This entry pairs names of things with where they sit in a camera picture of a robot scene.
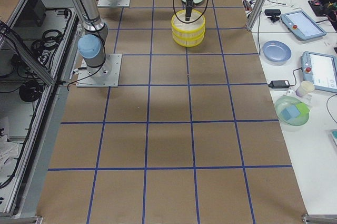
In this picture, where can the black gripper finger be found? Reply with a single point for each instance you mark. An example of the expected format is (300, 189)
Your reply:
(188, 10)

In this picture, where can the yellow steamer basket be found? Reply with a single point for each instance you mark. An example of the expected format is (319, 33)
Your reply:
(194, 27)
(188, 41)

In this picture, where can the black webcam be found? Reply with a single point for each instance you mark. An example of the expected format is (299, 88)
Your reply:
(273, 14)

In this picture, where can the blue plate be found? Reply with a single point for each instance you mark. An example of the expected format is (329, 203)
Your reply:
(276, 52)

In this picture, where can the teach pendant far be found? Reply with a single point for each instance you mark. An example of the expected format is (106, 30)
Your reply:
(302, 26)

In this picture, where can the teach pendant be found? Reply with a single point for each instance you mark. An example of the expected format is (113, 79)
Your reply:
(302, 26)
(319, 69)

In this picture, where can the black power adapter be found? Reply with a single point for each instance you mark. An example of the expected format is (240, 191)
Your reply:
(280, 84)

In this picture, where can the paper cup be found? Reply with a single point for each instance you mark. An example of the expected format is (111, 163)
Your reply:
(304, 88)

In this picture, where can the teach pendant near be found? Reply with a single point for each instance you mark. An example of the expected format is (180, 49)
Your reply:
(319, 69)

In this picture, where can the green bowl with sponges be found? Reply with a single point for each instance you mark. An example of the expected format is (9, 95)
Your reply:
(292, 113)

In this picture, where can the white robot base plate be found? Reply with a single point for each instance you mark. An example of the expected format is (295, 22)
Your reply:
(107, 76)

